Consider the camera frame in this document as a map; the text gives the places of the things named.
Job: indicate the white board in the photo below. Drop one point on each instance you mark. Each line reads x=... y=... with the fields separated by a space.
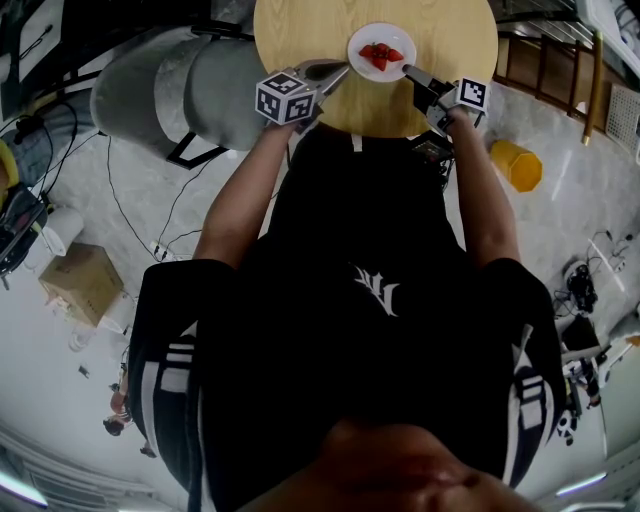
x=40 y=35

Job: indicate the person's face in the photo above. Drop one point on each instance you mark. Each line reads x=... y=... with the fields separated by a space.
x=400 y=470

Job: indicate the black waist-mounted device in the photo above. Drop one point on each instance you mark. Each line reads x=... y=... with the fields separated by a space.
x=431 y=152

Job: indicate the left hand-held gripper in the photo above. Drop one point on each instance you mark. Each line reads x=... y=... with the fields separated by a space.
x=282 y=100

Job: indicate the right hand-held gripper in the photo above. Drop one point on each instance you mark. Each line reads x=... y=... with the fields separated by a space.
x=472 y=95

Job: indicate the white paper roll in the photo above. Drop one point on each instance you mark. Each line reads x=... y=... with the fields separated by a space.
x=65 y=227

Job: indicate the black desk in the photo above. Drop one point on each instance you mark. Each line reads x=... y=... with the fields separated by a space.
x=80 y=30

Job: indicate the white power strip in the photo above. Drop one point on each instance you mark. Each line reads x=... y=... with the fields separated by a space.
x=161 y=250

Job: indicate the round wooden table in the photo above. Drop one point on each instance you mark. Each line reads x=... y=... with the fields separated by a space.
x=310 y=30

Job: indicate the yellow plastic bin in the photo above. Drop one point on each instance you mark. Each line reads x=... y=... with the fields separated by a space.
x=520 y=170

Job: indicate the red strawberry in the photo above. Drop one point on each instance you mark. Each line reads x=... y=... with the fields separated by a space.
x=380 y=63
x=382 y=48
x=395 y=55
x=366 y=51

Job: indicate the person's right forearm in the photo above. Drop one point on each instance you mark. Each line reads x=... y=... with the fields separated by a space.
x=482 y=200

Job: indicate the dark wooden chair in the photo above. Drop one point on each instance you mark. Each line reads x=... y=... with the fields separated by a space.
x=540 y=70

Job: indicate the white plate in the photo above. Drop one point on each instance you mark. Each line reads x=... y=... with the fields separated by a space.
x=365 y=32

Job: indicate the brown cardboard box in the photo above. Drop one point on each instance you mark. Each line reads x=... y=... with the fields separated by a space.
x=82 y=285

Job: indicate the gray upholstered chair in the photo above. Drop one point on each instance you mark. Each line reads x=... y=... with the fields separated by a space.
x=125 y=95
x=225 y=95

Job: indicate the person's left forearm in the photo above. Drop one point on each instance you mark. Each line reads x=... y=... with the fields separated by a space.
x=240 y=200

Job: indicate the person's black t-shirt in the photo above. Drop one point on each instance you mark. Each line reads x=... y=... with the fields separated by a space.
x=325 y=350

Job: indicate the white perforated basket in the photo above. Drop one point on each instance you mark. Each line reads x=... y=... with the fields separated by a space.
x=622 y=117

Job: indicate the low wooden table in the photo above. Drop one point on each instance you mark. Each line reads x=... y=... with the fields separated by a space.
x=582 y=335

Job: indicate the spare hand-held gripper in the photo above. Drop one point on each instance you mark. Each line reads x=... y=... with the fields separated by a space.
x=569 y=425

